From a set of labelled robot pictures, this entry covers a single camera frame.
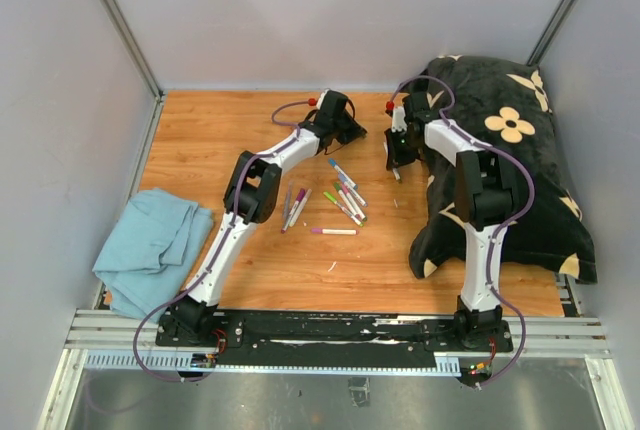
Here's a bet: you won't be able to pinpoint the light blue cloth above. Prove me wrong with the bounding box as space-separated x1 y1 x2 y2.
93 188 214 323

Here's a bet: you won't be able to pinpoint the beige cap marker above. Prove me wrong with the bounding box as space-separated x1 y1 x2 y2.
289 188 312 227

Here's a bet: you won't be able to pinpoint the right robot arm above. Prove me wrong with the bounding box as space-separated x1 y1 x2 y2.
385 94 535 352

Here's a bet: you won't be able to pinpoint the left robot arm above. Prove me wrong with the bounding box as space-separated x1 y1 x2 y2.
156 90 366 346

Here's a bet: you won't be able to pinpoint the lavender cap marker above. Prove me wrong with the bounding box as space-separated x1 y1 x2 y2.
338 174 368 207

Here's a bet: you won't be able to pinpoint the aluminium frame rails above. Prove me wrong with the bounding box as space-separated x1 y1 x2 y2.
38 310 635 429

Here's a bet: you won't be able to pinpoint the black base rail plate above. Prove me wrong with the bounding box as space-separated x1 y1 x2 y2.
156 310 508 371

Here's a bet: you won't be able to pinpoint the light green cap marker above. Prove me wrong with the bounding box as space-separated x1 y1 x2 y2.
323 191 363 227

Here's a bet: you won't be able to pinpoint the pink cap lying marker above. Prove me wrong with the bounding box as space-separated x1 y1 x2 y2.
311 228 358 236

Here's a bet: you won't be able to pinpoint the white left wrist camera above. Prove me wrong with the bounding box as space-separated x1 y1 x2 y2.
307 89 331 108

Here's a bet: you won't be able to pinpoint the black floral pillow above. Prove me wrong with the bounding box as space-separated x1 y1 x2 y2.
401 55 598 284

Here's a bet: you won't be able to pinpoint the dark green cap marker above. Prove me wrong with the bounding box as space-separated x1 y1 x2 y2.
392 168 402 183

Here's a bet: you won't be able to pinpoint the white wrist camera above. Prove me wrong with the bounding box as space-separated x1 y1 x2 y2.
307 89 331 108
385 101 407 133

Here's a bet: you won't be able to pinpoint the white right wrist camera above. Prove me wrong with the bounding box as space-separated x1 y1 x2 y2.
385 101 407 133

